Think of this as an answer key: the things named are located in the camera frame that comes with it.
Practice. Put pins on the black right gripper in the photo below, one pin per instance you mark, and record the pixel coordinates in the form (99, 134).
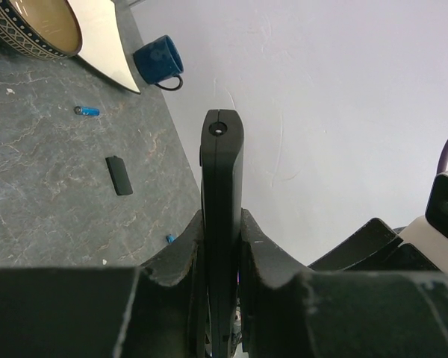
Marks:
(374, 247)

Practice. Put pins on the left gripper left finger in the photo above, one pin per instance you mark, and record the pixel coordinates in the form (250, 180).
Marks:
(156, 309)

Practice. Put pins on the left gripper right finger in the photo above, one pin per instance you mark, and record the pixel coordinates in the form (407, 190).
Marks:
(291, 310)

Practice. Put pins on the black battery cover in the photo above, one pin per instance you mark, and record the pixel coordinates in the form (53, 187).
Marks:
(119, 175)

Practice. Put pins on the black remote control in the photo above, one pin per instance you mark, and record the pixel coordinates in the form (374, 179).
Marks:
(221, 160)

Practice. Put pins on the blue battery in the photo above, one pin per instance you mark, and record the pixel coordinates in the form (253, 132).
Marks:
(86, 111)
(170, 238)

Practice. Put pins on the dark blue mug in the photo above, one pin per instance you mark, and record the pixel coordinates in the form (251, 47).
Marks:
(159, 61)

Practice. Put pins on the white square plate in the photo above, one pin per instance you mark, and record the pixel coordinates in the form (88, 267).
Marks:
(101, 43)

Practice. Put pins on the brown ceramic bowl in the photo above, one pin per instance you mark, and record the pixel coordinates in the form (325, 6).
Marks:
(44, 30)

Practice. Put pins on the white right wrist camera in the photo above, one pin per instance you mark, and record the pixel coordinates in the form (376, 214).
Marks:
(429, 233)

